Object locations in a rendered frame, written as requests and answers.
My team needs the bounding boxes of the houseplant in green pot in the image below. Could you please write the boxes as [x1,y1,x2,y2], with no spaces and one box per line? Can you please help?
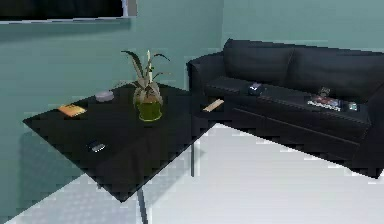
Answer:
[120,49,172,123]

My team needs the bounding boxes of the black sofa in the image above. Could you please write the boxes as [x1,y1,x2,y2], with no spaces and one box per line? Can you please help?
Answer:
[186,38,384,180]

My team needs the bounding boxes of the tan pencil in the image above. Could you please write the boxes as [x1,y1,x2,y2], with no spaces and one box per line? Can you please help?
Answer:
[202,98,225,113]

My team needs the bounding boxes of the white candle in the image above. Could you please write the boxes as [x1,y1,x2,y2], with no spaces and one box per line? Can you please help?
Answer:
[146,49,154,83]

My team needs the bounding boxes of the small black box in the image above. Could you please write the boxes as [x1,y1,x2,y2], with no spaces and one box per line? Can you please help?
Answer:
[248,82,265,97]

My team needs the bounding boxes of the black table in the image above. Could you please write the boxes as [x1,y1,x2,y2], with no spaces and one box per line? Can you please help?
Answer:
[22,82,225,224]

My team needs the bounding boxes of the grey round bowl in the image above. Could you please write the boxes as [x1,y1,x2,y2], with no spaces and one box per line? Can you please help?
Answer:
[94,90,115,103]

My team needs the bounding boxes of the black remote control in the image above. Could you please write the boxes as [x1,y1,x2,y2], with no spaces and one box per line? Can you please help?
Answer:
[86,141,107,154]

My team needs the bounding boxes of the orange book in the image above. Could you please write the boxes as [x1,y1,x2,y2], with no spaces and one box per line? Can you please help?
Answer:
[57,103,88,118]

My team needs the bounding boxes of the colourful magazine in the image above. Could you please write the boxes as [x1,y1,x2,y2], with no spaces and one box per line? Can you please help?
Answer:
[307,87,343,112]

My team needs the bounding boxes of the dark window with white frame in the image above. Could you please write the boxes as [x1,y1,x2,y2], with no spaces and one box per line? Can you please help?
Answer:
[0,0,138,25]

